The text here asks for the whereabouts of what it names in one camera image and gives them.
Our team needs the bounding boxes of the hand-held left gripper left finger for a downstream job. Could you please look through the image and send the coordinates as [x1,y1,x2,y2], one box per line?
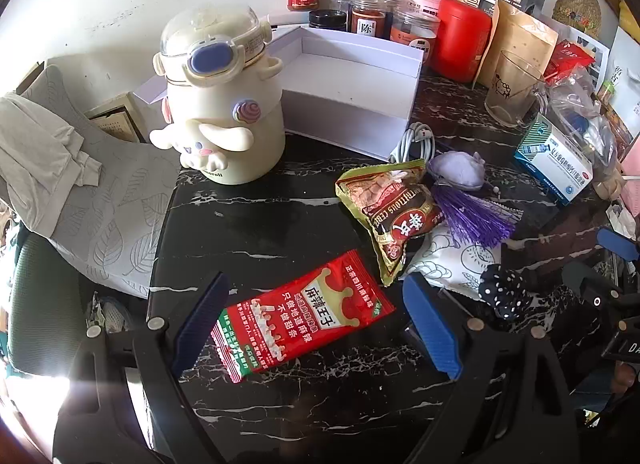
[52,271,233,464]

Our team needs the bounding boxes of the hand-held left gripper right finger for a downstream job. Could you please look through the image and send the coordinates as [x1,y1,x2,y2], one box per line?
[402,271,583,464]

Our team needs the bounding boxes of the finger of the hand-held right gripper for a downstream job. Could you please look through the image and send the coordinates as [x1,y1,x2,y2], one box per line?
[560,261,626,310]
[597,227,640,262]

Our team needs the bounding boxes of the white printed tissue packet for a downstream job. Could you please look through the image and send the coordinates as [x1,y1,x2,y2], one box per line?
[405,224,506,302]

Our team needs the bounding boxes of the black polka dot scrunchie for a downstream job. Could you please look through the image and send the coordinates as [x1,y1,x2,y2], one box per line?
[477,261,541,322]

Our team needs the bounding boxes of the red snack packet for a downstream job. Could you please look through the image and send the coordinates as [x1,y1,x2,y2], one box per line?
[209,249,396,385]

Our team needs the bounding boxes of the gold cereal packet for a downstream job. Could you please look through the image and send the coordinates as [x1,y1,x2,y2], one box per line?
[335,159,446,287]

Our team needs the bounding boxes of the purple sachet with tassel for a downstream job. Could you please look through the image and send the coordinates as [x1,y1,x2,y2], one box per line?
[427,151,521,249]

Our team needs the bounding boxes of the white charging cable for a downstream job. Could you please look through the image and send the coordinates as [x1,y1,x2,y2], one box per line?
[387,124,436,162]

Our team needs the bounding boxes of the lavender gift box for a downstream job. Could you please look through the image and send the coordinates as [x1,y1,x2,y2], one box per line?
[132,24,426,162]

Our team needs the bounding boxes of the blue white medicine box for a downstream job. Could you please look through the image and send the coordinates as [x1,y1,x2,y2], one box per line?
[514,113,595,206]

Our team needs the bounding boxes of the clear plastic bag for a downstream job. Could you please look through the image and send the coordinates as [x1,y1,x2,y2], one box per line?
[547,67,636,185]

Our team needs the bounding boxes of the grey leaf pattern pillow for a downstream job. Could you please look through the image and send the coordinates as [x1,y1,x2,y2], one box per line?
[20,62,183,300]

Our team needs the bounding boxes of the green chair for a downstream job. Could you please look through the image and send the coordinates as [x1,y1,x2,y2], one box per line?
[7,234,86,377]

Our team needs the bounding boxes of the white paper bag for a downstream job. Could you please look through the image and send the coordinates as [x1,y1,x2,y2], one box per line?
[597,27,640,112]

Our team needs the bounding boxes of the clear glass mug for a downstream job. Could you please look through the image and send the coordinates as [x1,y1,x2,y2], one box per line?
[484,50,551,127]

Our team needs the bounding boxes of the red goji berry bag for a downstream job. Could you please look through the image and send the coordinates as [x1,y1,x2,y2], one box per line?
[544,39,597,88]

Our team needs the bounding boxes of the white printed card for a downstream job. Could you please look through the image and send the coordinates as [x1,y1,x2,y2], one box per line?
[562,24,611,65]

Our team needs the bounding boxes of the cream cartoon dog kettle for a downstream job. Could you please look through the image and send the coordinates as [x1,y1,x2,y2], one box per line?
[149,3,286,186]

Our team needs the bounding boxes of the kraft paper pouch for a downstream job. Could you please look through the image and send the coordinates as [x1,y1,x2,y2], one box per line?
[475,0,560,90]

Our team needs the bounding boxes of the white cloth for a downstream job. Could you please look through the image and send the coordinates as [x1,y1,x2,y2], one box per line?
[0,92,103,237]

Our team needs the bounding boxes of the red canister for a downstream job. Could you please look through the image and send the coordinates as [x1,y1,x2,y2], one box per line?
[432,0,493,84]

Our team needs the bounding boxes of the wide clear jar orange label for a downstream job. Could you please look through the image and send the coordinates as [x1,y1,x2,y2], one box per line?
[390,7,441,68]

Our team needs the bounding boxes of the clear jar orange powder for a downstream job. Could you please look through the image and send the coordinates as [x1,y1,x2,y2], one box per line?
[348,0,390,38]

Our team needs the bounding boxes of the clear jar dark red contents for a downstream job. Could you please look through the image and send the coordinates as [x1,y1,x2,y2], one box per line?
[386,0,416,20]

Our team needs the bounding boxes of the squat black jar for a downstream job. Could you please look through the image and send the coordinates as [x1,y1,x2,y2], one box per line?
[308,9,348,32]

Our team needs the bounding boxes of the beige picture frame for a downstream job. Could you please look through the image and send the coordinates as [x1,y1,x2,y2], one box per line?
[87,92,151,145]

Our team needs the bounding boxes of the round woven wall ornament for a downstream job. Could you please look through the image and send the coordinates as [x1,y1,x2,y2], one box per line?
[552,0,602,40]

